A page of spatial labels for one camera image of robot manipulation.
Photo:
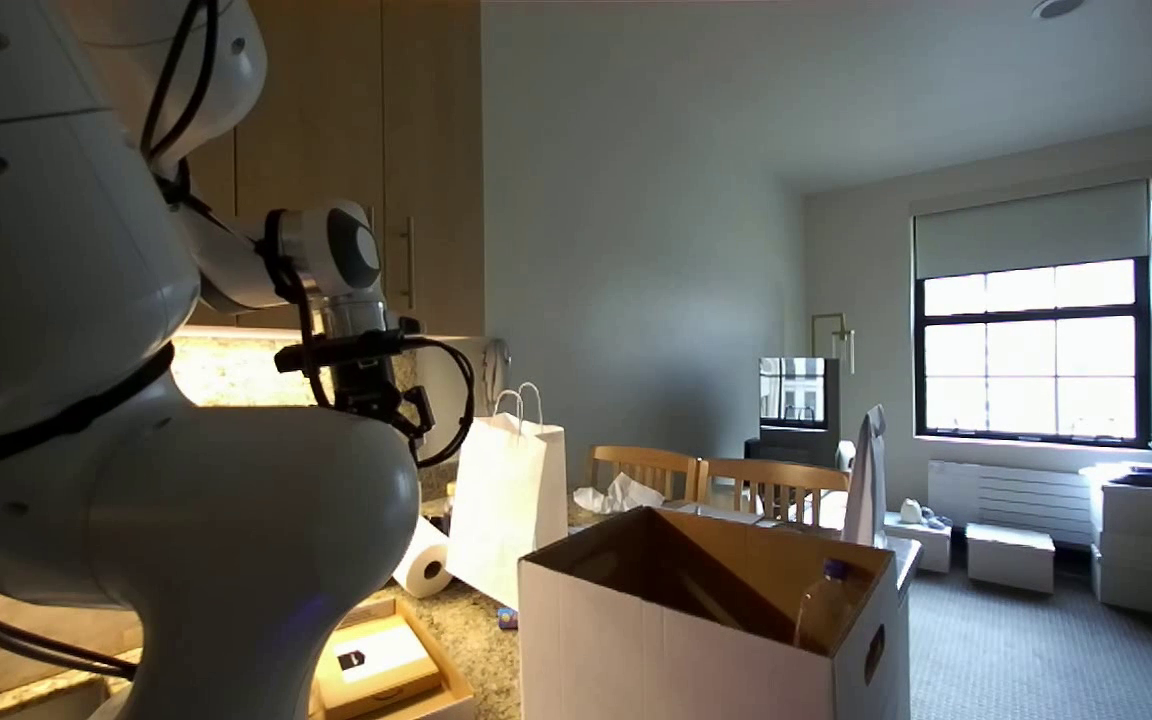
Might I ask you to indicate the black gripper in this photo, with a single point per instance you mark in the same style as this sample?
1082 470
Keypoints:
378 395

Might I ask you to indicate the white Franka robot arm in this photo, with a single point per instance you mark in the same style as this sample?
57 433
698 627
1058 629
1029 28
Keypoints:
200 533

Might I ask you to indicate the white cardboard storage box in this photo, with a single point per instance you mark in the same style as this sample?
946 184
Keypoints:
657 652

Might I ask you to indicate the white paper towel roll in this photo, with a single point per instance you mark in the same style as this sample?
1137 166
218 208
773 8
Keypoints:
427 563

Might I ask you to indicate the white paper shopping bag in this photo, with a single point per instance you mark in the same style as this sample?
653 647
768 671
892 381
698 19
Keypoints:
518 504

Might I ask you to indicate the crumpled white plastic bag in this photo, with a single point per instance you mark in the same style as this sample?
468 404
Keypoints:
618 497

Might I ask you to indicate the light wooden block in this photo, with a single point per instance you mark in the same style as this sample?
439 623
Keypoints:
382 666

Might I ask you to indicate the wooden dining chair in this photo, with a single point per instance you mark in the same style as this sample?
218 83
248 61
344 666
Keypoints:
648 470
777 489

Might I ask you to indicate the small television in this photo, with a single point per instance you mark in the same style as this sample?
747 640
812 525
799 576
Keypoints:
789 389

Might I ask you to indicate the dark television stand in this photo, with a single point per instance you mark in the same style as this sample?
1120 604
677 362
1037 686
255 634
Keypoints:
789 445

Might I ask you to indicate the white hanging cloth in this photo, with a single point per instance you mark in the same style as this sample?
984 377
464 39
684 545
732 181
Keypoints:
864 482

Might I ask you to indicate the white side table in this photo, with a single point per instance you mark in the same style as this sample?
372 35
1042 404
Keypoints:
920 543

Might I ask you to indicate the white cube ottoman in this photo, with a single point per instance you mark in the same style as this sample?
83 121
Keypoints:
1009 559

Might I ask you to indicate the black framed window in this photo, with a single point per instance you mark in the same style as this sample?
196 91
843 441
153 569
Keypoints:
1032 349

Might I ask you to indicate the white roller blind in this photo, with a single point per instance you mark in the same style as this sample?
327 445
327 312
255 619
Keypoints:
1032 225

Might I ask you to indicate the white drawer cabinet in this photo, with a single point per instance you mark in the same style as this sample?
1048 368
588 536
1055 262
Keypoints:
1137 545

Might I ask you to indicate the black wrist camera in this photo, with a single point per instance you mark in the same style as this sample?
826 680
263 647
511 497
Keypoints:
308 357

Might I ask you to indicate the kitchen wall cabinet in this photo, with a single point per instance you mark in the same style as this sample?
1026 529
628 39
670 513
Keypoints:
439 161

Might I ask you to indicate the white wall radiator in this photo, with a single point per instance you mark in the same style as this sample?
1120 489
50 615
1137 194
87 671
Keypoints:
1009 500

